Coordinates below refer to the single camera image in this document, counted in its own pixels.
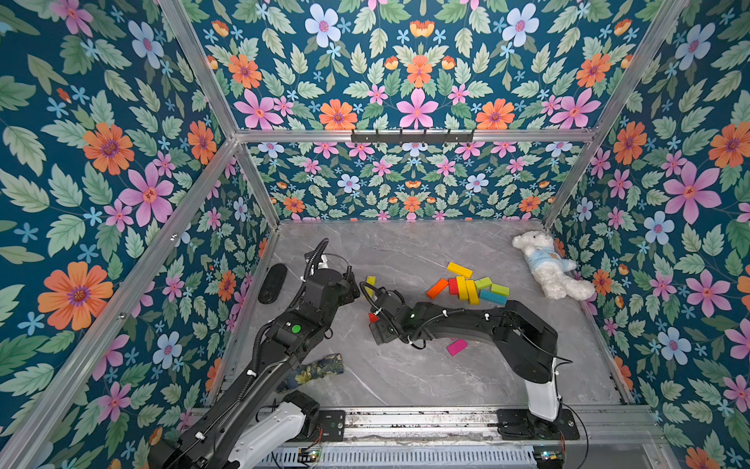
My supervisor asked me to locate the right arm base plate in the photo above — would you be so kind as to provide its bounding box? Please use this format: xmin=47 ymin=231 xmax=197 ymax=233
xmin=496 ymin=408 xmax=581 ymax=441

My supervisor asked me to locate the green block right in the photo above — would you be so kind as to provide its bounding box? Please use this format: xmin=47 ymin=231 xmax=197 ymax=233
xmin=490 ymin=283 xmax=510 ymax=297

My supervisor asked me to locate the white teddy bear plush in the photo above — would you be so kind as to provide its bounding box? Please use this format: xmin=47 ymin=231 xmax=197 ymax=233
xmin=512 ymin=231 xmax=596 ymax=302

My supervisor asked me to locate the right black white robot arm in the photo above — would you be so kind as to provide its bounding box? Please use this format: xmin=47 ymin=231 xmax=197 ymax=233
xmin=368 ymin=292 xmax=566 ymax=422

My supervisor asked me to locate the yellow upright block right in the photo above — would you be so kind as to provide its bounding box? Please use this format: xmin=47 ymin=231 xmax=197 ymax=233
xmin=466 ymin=279 xmax=480 ymax=306

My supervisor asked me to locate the metal hook rail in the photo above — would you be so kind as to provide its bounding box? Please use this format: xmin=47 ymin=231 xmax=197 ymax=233
xmin=350 ymin=129 xmax=475 ymax=146

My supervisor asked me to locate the teal block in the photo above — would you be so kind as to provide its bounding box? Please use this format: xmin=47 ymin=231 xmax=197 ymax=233
xmin=480 ymin=290 xmax=508 ymax=306

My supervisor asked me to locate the orange block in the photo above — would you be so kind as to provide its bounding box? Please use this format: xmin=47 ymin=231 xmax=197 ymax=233
xmin=427 ymin=279 xmax=449 ymax=300

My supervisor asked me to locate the red block in pile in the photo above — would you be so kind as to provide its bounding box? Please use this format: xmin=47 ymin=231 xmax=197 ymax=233
xmin=448 ymin=277 xmax=459 ymax=296

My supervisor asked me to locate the magenta block lower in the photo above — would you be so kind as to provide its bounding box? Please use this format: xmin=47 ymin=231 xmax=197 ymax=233
xmin=446 ymin=339 xmax=468 ymax=357

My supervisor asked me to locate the floral fabric pouch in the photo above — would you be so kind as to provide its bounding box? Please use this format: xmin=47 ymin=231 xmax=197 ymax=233
xmin=277 ymin=354 xmax=345 ymax=394

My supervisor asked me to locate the black oval remote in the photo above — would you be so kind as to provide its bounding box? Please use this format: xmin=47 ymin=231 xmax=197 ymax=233
xmin=258 ymin=263 xmax=288 ymax=305

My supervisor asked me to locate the yellow upright block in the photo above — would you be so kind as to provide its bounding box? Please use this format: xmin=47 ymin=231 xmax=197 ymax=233
xmin=466 ymin=279 xmax=480 ymax=306
xmin=456 ymin=277 xmax=469 ymax=301

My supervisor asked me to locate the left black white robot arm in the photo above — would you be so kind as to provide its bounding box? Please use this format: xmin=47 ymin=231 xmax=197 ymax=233
xmin=148 ymin=238 xmax=361 ymax=468

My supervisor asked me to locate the yellow block at pile top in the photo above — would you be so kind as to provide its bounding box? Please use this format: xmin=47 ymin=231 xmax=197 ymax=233
xmin=446 ymin=262 xmax=474 ymax=279

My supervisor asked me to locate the long yellow block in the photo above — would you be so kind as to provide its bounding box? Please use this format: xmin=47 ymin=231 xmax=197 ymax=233
xmin=366 ymin=276 xmax=376 ymax=298

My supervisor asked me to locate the white vented strip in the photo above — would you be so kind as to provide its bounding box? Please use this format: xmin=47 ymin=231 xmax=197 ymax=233
xmin=258 ymin=447 xmax=537 ymax=468

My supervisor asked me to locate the yellow upright block left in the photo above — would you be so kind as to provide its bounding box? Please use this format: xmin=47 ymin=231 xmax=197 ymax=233
xmin=456 ymin=277 xmax=469 ymax=301

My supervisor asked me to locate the light green block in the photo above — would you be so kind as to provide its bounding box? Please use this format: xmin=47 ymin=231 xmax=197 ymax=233
xmin=475 ymin=277 xmax=492 ymax=290

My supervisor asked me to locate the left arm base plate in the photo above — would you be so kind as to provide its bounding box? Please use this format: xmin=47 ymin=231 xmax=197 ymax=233
xmin=293 ymin=410 xmax=347 ymax=444

